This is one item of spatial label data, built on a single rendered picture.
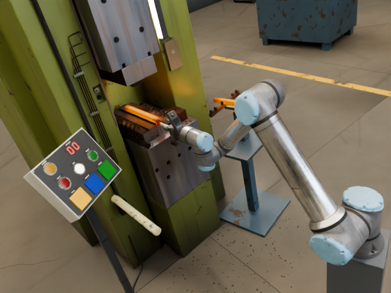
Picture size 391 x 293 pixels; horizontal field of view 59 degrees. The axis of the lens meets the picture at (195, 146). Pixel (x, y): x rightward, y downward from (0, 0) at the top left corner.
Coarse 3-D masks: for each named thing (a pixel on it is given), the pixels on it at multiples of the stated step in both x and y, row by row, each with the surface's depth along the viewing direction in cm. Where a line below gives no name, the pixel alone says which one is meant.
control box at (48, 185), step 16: (80, 128) 163; (64, 144) 154; (80, 144) 159; (96, 144) 165; (48, 160) 146; (64, 160) 151; (80, 160) 156; (96, 160) 162; (112, 160) 168; (32, 176) 140; (48, 176) 143; (64, 176) 148; (80, 176) 153; (112, 176) 165; (48, 192) 143; (64, 192) 145; (64, 208) 145
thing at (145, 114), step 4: (128, 108) 216; (132, 108) 215; (136, 108) 214; (136, 112) 210; (140, 112) 208; (144, 112) 207; (144, 116) 204; (148, 116) 201; (152, 116) 200; (156, 116) 199; (152, 120) 199; (156, 120) 194; (160, 120) 193; (164, 120) 192; (168, 120) 191; (168, 124) 188
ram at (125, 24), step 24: (72, 0) 161; (96, 0) 153; (120, 0) 160; (144, 0) 169; (96, 24) 156; (120, 24) 164; (144, 24) 172; (96, 48) 168; (120, 48) 168; (144, 48) 176
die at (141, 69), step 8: (152, 56) 181; (136, 64) 176; (144, 64) 179; (152, 64) 182; (104, 72) 188; (120, 72) 173; (128, 72) 174; (136, 72) 177; (144, 72) 181; (152, 72) 184; (112, 80) 185; (120, 80) 178; (128, 80) 176; (136, 80) 179
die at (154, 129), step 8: (128, 104) 228; (136, 104) 225; (120, 112) 220; (128, 112) 216; (152, 112) 210; (120, 120) 212; (128, 120) 209; (136, 120) 206; (144, 120) 203; (128, 128) 203; (136, 128) 199; (144, 128) 197; (152, 128) 195; (160, 128) 199; (144, 136) 193; (152, 136) 197
